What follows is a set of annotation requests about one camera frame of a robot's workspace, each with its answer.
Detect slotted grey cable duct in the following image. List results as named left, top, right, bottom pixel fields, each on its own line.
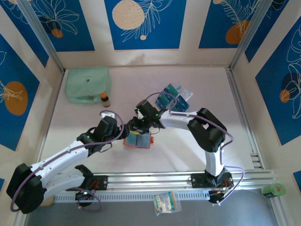
left=54, top=190, right=210, bottom=202

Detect white light blue card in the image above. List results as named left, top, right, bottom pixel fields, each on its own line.
left=179, top=86, right=194, bottom=102

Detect black base connector unit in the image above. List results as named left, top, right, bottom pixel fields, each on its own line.
left=74, top=189, right=95, bottom=208
left=208, top=189, right=232, bottom=207

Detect aluminium side rail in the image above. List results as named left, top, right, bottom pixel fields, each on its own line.
left=36, top=70, right=65, bottom=165
left=226, top=67, right=265, bottom=170

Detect green tape roll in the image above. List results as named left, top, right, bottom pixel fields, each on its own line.
left=261, top=183, right=286, bottom=198

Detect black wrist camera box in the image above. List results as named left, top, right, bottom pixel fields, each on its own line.
left=97, top=111, right=119, bottom=137
left=135, top=99, right=158, bottom=118

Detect blue floral wall panel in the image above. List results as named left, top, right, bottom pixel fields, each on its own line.
left=255, top=22, right=301, bottom=146
left=0, top=0, right=49, bottom=68
left=198, top=0, right=261, bottom=49
left=0, top=34, right=40, bottom=152
left=104, top=0, right=187, bottom=51
left=244, top=0, right=289, bottom=64
left=23, top=0, right=95, bottom=52

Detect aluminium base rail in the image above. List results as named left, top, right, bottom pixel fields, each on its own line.
left=21, top=169, right=276, bottom=192

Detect mint green medicine bag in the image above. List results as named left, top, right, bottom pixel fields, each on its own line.
left=64, top=66, right=112, bottom=105

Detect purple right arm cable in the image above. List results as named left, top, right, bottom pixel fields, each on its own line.
left=145, top=92, right=246, bottom=205

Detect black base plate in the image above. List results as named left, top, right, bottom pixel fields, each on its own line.
left=190, top=172, right=233, bottom=188
left=65, top=175, right=109, bottom=192

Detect black right base connector unit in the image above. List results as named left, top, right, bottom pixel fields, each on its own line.
left=208, top=189, right=232, bottom=207

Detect beige foam pad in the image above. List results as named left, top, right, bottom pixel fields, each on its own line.
left=41, top=197, right=55, bottom=208

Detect orange fabric card holder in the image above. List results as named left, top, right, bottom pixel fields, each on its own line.
left=123, top=131, right=155, bottom=149

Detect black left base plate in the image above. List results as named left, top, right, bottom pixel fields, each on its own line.
left=65, top=175, right=109, bottom=192

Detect black left base connector unit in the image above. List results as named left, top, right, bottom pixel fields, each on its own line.
left=74, top=189, right=95, bottom=208

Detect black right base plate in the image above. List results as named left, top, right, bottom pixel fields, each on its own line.
left=190, top=172, right=233, bottom=188

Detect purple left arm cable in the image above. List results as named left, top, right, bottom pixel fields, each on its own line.
left=10, top=110, right=125, bottom=212

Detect clear plastic packet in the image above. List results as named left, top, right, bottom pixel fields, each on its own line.
left=152, top=191, right=182, bottom=216

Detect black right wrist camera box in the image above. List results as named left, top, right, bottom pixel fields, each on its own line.
left=135, top=99, right=158, bottom=118

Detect blue blister packets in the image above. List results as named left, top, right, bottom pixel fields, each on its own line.
left=175, top=95, right=190, bottom=113

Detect brown bottle with orange cap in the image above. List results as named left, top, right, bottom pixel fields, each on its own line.
left=101, top=92, right=111, bottom=108

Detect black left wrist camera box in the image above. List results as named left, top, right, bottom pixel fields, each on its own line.
left=97, top=111, right=119, bottom=137

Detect aluminium frame post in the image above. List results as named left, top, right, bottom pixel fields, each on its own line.
left=228, top=0, right=277, bottom=71
left=17, top=0, right=66, bottom=74

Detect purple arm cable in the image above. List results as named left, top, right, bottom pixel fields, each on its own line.
left=10, top=110, right=125, bottom=212
left=145, top=92, right=246, bottom=205

